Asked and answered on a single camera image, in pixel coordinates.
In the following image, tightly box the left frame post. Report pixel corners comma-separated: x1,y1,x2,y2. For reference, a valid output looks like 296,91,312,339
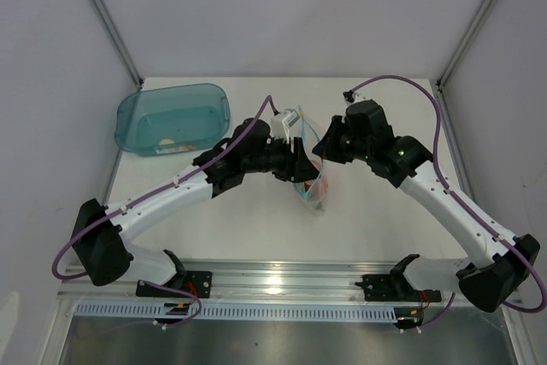
88,0,144,90

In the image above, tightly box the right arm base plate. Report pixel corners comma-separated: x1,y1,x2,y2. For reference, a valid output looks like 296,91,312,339
354,274,442,303

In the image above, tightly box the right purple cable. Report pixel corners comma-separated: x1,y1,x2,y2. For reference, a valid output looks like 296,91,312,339
344,75,547,334

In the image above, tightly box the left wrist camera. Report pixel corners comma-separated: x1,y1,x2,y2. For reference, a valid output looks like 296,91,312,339
271,109,300,143

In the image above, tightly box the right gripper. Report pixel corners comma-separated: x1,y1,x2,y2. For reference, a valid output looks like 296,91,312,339
312,116,372,165

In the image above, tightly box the aluminium mounting rail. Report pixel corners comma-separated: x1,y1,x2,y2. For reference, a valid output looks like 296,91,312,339
56,258,524,308

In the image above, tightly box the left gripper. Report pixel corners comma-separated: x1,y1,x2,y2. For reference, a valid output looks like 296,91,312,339
243,135,321,184

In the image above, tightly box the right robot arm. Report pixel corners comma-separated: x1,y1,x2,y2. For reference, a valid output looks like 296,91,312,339
313,100,540,313

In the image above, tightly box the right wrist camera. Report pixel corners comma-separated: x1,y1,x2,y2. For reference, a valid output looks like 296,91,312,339
343,90,365,106

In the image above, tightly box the slotted cable duct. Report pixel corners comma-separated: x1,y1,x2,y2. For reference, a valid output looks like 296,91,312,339
75,300,397,323

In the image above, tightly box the right frame post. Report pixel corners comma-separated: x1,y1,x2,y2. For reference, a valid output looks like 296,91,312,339
436,0,499,92

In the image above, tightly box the white toy egg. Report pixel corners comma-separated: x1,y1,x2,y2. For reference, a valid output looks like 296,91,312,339
158,138,174,145

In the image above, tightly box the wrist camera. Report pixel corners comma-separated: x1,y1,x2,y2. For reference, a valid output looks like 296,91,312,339
343,90,365,106
271,109,300,143

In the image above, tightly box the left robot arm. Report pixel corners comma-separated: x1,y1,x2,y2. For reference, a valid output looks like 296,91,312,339
71,119,319,297

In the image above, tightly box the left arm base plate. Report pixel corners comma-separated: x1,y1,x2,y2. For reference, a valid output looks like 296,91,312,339
136,271,213,299

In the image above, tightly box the frame post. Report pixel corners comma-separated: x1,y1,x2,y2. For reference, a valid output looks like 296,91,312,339
88,0,144,90
436,0,499,92

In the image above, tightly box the green toy pepper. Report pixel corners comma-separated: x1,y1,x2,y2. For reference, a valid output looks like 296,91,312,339
304,197,325,213

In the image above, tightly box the teal plastic tub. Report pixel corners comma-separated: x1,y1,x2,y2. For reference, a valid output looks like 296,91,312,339
114,83,231,156

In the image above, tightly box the clear zip top bag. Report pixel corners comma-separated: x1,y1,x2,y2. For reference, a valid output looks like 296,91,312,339
291,106,328,215

